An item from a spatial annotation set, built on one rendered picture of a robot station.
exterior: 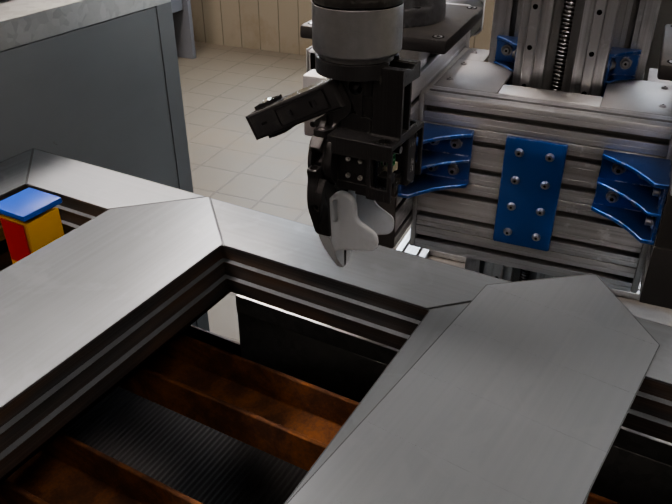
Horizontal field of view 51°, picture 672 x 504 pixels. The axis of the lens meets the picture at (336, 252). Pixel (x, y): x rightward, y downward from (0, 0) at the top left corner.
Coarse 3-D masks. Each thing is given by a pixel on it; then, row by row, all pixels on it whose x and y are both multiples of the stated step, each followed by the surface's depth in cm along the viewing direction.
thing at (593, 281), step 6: (570, 276) 78; (576, 276) 78; (582, 276) 78; (588, 276) 78; (594, 276) 78; (576, 282) 77; (582, 282) 77; (588, 282) 77; (594, 282) 77; (600, 282) 77; (594, 288) 76; (600, 288) 76; (606, 288) 76; (612, 294) 75
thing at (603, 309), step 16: (496, 288) 76; (512, 288) 76; (528, 288) 76; (544, 288) 76; (560, 288) 76; (576, 288) 76; (544, 304) 73; (560, 304) 73; (576, 304) 73; (592, 304) 73; (608, 304) 73; (592, 320) 71; (608, 320) 71; (624, 320) 71; (640, 336) 69
